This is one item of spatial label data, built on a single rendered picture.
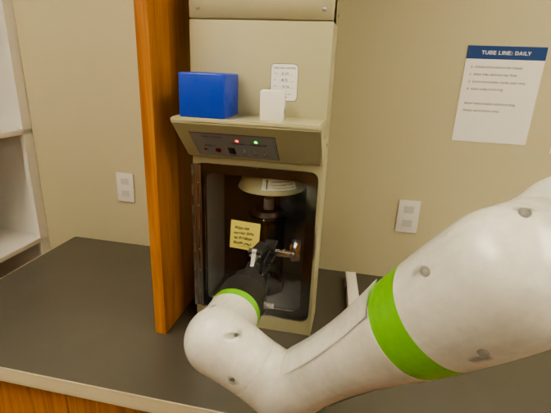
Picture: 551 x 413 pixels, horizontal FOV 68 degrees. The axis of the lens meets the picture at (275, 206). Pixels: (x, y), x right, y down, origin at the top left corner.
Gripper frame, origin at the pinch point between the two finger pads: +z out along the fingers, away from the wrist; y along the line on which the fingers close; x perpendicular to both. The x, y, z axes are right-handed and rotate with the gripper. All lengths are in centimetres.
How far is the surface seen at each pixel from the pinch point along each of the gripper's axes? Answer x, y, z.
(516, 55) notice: -60, 47, 49
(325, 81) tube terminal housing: -10.2, 39.1, 5.7
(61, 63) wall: 89, 41, 48
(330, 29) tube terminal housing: -10, 50, 6
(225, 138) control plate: 9.7, 26.7, -2.6
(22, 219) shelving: 116, -22, 47
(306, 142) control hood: -8.0, 27.0, -2.9
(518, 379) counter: -61, -26, 2
